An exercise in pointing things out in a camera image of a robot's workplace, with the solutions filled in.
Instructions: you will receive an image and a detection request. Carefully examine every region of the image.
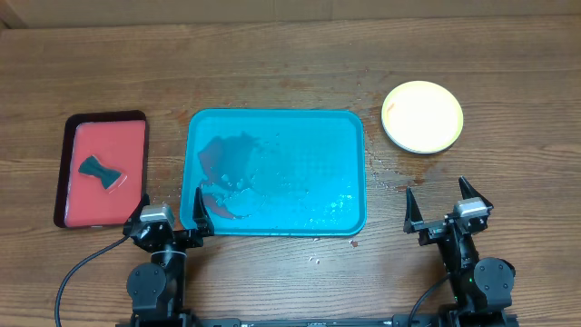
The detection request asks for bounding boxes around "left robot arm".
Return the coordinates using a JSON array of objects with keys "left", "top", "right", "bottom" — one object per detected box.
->
[{"left": 123, "top": 188, "right": 214, "bottom": 327}]

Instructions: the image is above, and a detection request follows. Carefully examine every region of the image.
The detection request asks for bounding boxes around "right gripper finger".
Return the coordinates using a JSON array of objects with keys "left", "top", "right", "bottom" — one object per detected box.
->
[
  {"left": 403, "top": 187, "right": 424, "bottom": 233},
  {"left": 458, "top": 176, "right": 483, "bottom": 200}
]

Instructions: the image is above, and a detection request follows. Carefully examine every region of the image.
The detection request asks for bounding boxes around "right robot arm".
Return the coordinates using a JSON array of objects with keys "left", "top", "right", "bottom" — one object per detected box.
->
[{"left": 403, "top": 176, "right": 519, "bottom": 327}]

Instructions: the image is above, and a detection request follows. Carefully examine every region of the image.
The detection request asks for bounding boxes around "dark red tray with water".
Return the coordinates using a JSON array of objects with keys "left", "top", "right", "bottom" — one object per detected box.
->
[{"left": 54, "top": 110, "right": 149, "bottom": 228}]

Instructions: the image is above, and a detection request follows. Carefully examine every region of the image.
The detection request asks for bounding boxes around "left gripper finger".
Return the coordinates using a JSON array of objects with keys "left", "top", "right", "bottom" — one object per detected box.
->
[
  {"left": 192, "top": 187, "right": 214, "bottom": 236},
  {"left": 126, "top": 193, "right": 150, "bottom": 223}
]

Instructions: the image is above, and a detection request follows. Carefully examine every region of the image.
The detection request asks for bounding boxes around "teal plastic serving tray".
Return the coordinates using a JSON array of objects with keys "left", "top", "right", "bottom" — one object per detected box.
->
[{"left": 179, "top": 108, "right": 367, "bottom": 237}]

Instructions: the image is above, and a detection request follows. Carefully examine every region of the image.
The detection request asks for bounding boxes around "yellow-green plate with red stain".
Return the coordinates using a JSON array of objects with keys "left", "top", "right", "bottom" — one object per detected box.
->
[{"left": 380, "top": 81, "right": 464, "bottom": 154}]

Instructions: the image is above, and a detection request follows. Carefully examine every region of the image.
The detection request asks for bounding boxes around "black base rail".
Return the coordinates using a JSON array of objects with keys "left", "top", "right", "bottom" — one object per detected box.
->
[{"left": 115, "top": 312, "right": 519, "bottom": 327}]

